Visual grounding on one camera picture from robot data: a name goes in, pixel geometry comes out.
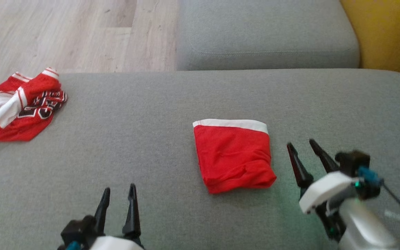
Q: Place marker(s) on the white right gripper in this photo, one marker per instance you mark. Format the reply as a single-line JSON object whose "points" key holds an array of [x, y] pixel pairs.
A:
{"points": [[325, 191]]}

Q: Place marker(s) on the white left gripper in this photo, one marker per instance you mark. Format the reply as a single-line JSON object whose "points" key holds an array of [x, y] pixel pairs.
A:
{"points": [[116, 243]]}

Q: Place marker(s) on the red shorts with white stripe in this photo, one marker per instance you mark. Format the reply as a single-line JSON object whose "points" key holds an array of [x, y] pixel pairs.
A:
{"points": [[234, 156]]}

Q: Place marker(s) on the red shirt with black lettering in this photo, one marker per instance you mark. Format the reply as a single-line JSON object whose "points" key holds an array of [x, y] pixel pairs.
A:
{"points": [[30, 118]]}

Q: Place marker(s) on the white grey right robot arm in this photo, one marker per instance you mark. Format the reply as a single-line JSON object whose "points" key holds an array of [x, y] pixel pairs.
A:
{"points": [[366, 229]]}

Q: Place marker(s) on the wide grey sofa seat cushion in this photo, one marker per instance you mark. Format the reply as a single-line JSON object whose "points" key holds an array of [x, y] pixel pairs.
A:
{"points": [[266, 31]]}

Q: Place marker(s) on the large yellow sofa back cushion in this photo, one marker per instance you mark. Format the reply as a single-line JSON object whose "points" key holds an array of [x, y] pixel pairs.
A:
{"points": [[387, 31]]}

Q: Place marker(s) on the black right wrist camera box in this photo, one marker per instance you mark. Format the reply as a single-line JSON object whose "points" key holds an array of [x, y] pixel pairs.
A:
{"points": [[352, 163]]}

